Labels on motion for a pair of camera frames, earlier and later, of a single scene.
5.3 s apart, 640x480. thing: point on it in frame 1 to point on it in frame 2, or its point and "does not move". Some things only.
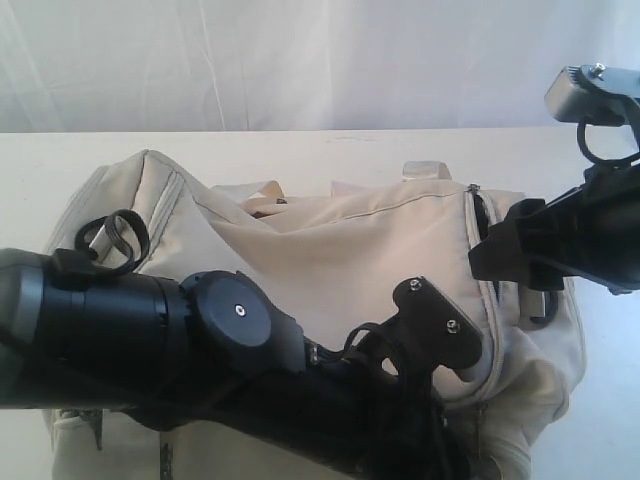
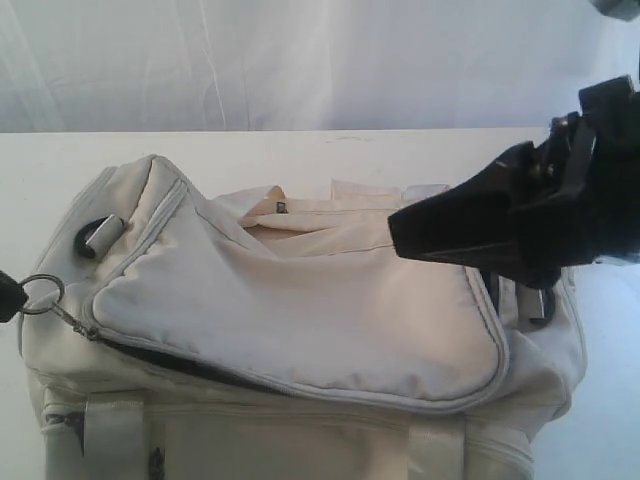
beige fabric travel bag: x=336 y=256 does not move
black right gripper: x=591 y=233 to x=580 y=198
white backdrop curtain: x=85 y=66 does not move
